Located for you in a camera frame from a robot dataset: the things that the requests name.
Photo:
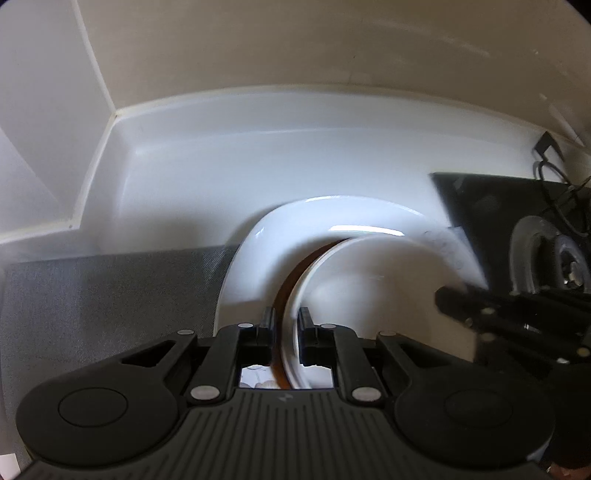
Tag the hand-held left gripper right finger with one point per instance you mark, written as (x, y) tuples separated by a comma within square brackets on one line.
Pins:
[(305, 339)]

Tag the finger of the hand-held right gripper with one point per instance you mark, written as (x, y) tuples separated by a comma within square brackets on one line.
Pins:
[(508, 307), (531, 341)]

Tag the brown ceramic dish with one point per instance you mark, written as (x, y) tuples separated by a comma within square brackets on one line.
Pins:
[(282, 295)]

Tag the cream bowl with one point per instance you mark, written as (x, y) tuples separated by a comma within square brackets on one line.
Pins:
[(369, 295)]

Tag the black glass gas stove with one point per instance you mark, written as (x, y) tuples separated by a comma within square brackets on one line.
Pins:
[(480, 207)]

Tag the white square floral plate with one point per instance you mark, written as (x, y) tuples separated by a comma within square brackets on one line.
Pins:
[(258, 258)]

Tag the grey mat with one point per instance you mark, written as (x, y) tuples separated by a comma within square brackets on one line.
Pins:
[(115, 295)]

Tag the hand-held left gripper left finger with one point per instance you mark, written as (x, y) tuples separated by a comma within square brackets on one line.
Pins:
[(267, 337)]

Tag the round gas burner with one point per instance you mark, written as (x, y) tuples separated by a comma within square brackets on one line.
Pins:
[(535, 249)]

